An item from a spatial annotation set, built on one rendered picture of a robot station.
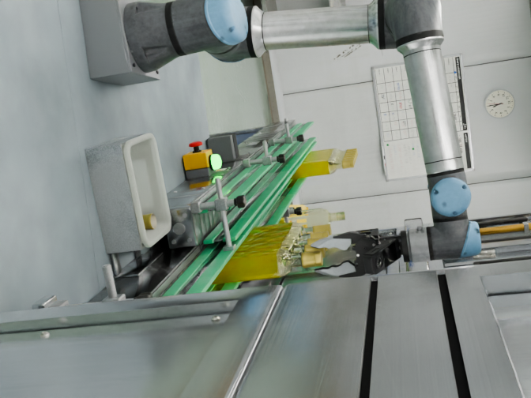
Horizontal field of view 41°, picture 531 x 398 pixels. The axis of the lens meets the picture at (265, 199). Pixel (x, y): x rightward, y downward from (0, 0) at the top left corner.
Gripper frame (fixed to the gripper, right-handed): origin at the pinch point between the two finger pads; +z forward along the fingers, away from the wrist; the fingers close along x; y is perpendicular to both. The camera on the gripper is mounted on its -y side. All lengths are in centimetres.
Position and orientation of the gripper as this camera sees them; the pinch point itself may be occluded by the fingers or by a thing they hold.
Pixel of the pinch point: (318, 258)
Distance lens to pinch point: 161.3
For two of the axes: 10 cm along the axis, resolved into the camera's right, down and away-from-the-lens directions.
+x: -1.6, -9.7, -2.0
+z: -9.7, 1.2, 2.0
